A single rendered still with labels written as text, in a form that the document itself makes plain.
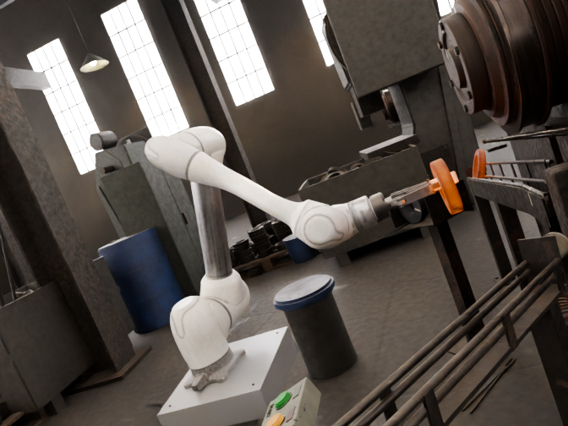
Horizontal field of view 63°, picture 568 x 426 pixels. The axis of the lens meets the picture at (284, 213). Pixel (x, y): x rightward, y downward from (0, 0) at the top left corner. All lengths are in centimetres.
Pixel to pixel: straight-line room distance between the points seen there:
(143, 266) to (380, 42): 283
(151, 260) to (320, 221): 346
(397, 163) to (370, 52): 93
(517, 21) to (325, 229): 65
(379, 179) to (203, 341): 253
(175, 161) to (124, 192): 324
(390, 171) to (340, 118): 771
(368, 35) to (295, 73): 767
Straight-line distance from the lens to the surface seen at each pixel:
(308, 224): 111
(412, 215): 202
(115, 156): 901
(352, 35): 406
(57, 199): 383
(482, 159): 252
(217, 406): 157
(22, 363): 360
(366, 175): 382
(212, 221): 166
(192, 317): 162
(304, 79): 1160
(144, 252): 444
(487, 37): 131
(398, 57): 407
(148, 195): 456
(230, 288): 174
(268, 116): 1174
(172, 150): 147
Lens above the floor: 107
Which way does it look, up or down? 7 degrees down
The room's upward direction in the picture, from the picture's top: 22 degrees counter-clockwise
